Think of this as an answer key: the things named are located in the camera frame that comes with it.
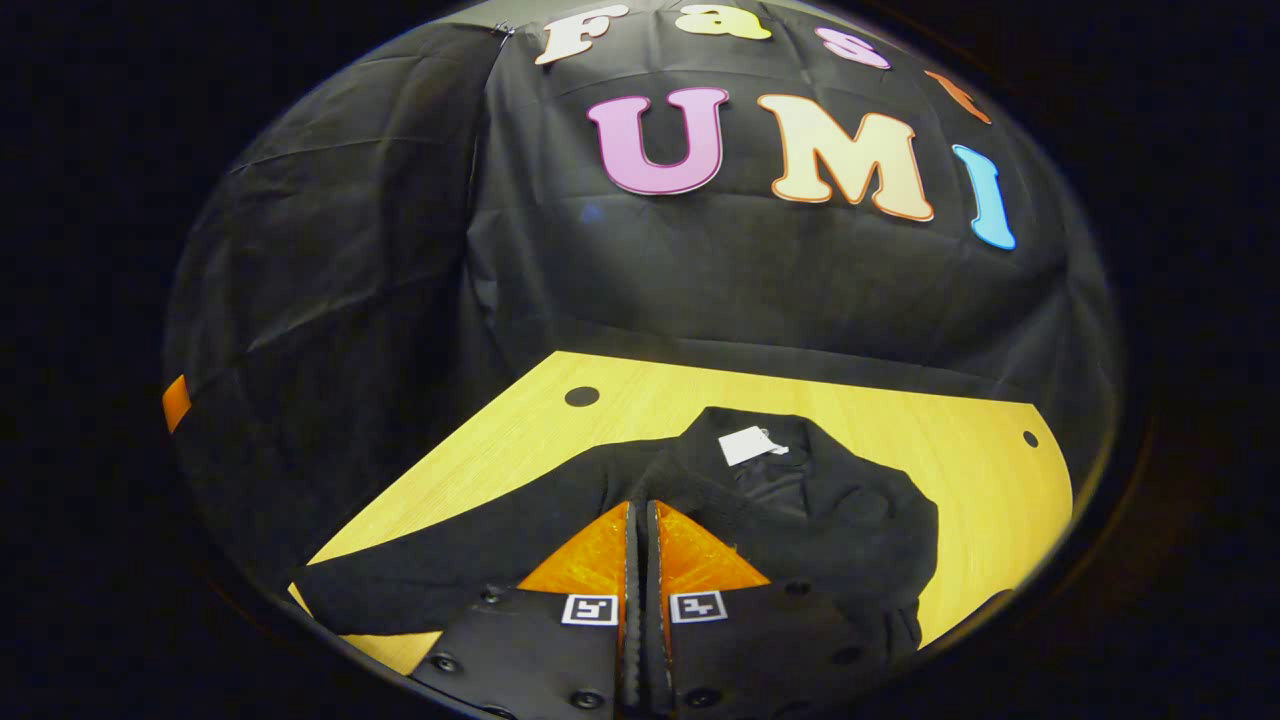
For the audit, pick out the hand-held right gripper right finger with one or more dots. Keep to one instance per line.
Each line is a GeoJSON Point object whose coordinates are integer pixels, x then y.
{"type": "Point", "coordinates": [760, 650]}

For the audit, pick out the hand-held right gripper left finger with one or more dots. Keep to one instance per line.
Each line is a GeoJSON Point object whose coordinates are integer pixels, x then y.
{"type": "Point", "coordinates": [520, 660]}

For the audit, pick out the black garment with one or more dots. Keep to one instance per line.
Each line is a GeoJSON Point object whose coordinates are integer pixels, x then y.
{"type": "Point", "coordinates": [830, 520]}

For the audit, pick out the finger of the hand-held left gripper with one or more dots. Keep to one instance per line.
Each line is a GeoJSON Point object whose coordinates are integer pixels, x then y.
{"type": "Point", "coordinates": [176, 403]}

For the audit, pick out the black backdrop cloth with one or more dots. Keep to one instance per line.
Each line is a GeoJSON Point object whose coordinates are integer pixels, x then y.
{"type": "Point", "coordinates": [700, 270]}

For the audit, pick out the large black table grommet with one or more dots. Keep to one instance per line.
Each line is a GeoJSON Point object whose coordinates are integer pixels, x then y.
{"type": "Point", "coordinates": [582, 396]}

